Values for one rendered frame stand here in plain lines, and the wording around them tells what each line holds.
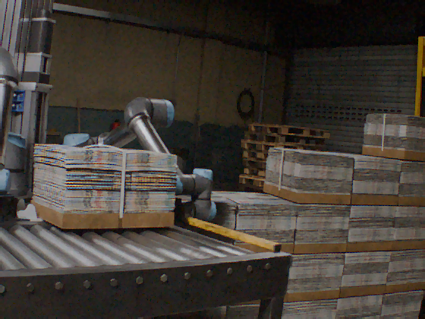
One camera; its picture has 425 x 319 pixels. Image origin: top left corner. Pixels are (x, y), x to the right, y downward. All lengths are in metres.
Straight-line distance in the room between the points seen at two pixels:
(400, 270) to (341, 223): 0.48
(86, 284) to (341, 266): 1.67
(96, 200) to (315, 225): 1.21
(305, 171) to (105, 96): 7.15
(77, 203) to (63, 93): 7.50
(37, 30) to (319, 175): 1.38
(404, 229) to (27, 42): 2.00
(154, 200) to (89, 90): 7.59
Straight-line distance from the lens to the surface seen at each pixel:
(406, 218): 2.81
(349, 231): 2.60
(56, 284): 1.13
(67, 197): 1.53
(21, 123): 2.29
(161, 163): 1.66
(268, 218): 2.37
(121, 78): 9.48
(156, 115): 2.19
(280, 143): 8.67
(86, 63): 9.20
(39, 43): 2.30
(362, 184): 2.59
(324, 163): 2.47
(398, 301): 2.92
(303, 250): 2.48
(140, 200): 1.64
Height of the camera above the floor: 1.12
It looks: 3 degrees down
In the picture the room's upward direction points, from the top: 5 degrees clockwise
